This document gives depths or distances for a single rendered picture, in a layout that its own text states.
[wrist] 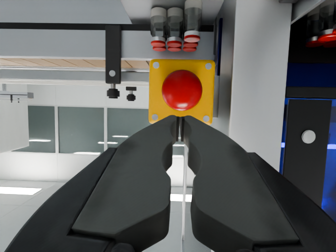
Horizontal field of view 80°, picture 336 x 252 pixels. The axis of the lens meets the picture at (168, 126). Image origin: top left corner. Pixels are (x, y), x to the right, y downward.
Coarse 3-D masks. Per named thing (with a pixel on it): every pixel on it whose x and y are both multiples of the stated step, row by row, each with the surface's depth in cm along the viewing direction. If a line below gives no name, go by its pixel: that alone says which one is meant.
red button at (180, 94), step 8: (176, 72) 19; (184, 72) 19; (192, 72) 20; (168, 80) 19; (176, 80) 19; (184, 80) 19; (192, 80) 19; (168, 88) 19; (176, 88) 19; (184, 88) 19; (192, 88) 19; (200, 88) 19; (168, 96) 19; (176, 96) 19; (184, 96) 19; (192, 96) 19; (200, 96) 20; (168, 104) 20; (176, 104) 19; (184, 104) 19; (192, 104) 19
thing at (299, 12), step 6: (300, 0) 21; (306, 0) 20; (312, 0) 19; (318, 0) 18; (324, 0) 18; (294, 6) 22; (300, 6) 20; (306, 6) 20; (312, 6) 19; (294, 12) 22; (300, 12) 20; (306, 12) 20; (294, 18) 21
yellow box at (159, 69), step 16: (160, 64) 22; (176, 64) 22; (192, 64) 22; (208, 64) 22; (160, 80) 22; (208, 80) 22; (160, 96) 22; (208, 96) 22; (160, 112) 22; (176, 112) 22; (192, 112) 22; (208, 112) 22
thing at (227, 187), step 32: (192, 128) 10; (192, 160) 10; (224, 160) 8; (192, 192) 7; (224, 192) 7; (256, 192) 7; (192, 224) 7; (224, 224) 6; (256, 224) 6; (288, 224) 6
